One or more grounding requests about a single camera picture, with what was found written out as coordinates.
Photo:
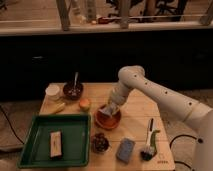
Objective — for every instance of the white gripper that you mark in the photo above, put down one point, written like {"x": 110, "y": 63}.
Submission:
{"x": 118, "y": 95}

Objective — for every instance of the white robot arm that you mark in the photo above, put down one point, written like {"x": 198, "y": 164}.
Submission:
{"x": 197, "y": 115}

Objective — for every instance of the red bowl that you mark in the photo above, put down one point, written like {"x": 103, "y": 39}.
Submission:
{"x": 107, "y": 122}

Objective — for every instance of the dark bowl with spoon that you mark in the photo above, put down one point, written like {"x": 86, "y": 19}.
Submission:
{"x": 68, "y": 88}

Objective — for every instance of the orange fruit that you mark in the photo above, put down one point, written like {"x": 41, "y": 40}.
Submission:
{"x": 84, "y": 104}

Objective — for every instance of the metal spoon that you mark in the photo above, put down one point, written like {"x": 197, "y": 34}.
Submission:
{"x": 75, "y": 83}

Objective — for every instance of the blue sponge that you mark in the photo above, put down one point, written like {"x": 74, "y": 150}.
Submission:
{"x": 125, "y": 150}

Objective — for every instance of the green plastic tray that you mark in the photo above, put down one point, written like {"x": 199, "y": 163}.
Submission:
{"x": 75, "y": 131}

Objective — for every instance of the yellow banana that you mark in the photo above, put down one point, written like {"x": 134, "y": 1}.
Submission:
{"x": 57, "y": 108}

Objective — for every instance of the green white dish brush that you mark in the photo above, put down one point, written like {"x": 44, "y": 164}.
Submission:
{"x": 149, "y": 150}

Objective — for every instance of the white cup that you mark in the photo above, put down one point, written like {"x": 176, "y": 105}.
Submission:
{"x": 53, "y": 92}

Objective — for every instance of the wooden block in tray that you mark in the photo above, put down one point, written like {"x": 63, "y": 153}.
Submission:
{"x": 55, "y": 144}

